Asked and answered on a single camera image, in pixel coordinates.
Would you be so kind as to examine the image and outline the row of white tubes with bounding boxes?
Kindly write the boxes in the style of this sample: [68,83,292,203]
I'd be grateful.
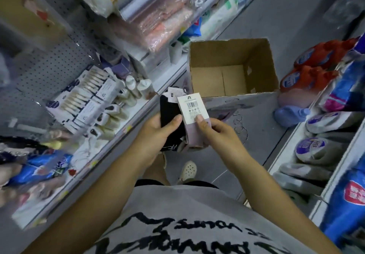
[88,75,156,142]

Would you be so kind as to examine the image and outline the person's left hand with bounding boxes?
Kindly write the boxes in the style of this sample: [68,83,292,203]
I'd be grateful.
[131,114,183,168]

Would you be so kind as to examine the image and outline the blue detergent bottle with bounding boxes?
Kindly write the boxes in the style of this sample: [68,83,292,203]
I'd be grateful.
[274,105,311,128]

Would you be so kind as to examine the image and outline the grey printed t-shirt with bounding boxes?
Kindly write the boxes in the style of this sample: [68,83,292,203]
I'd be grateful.
[85,185,317,254]

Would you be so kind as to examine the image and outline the pink sock with white label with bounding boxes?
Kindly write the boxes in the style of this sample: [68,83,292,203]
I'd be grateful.
[177,92,212,150]

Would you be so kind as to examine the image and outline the pink detergent bottle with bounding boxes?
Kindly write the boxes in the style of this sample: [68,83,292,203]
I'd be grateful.
[277,88,319,108]

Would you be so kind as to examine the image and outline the beige box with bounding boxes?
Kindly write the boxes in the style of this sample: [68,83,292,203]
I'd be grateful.
[0,0,72,52]

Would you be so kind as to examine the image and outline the white clog shoe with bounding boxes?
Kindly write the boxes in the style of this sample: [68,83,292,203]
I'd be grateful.
[177,160,198,185]

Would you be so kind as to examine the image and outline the white shelf with toiletries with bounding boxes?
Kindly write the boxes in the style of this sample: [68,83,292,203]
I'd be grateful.
[11,0,271,230]

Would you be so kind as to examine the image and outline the grey pegboard panel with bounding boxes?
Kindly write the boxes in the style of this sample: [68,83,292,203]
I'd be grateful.
[0,11,114,137]

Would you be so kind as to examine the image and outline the black shorts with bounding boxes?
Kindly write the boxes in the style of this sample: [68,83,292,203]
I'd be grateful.
[134,179,219,190]

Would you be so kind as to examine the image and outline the open cardboard box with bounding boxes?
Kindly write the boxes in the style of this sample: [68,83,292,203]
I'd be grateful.
[187,38,288,164]

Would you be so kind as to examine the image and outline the stack of pink wrapped packets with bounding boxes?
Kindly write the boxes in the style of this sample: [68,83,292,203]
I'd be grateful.
[108,0,195,53]

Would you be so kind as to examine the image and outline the purple box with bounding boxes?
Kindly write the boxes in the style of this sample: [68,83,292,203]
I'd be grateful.
[111,57,135,80]

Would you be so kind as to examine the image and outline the grey bag with purple label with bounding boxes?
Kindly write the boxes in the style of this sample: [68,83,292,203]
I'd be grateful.
[304,111,365,135]
[295,137,352,166]

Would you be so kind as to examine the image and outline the person's right forearm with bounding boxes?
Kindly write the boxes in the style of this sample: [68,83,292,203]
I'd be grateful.
[228,159,343,254]

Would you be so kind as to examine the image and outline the blue snack packet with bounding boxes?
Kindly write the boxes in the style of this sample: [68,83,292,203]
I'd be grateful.
[6,151,73,187]

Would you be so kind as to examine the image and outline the orange detergent bottle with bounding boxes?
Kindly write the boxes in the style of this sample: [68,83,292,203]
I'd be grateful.
[294,37,359,69]
[279,65,340,93]

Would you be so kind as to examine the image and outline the small blue packet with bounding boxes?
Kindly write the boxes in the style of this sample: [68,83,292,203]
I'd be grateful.
[182,17,203,38]

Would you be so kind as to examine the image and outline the person's right hand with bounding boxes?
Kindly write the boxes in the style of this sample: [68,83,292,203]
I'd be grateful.
[195,114,256,175]

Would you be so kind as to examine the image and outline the blue and pink detergent bag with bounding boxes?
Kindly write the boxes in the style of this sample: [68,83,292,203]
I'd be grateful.
[317,33,365,113]

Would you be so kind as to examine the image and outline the blue bag with red label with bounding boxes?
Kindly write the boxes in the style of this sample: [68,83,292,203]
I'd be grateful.
[319,153,365,249]

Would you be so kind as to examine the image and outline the person's leg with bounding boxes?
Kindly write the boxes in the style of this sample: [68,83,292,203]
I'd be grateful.
[142,152,171,186]

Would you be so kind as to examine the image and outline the black sock with label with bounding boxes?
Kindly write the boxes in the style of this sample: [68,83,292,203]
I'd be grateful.
[160,87,188,152]

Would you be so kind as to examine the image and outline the person's left forearm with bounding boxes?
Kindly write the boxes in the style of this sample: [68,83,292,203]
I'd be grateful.
[21,148,160,254]

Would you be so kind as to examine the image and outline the black hair bands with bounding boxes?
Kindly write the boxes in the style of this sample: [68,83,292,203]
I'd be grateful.
[0,135,49,163]

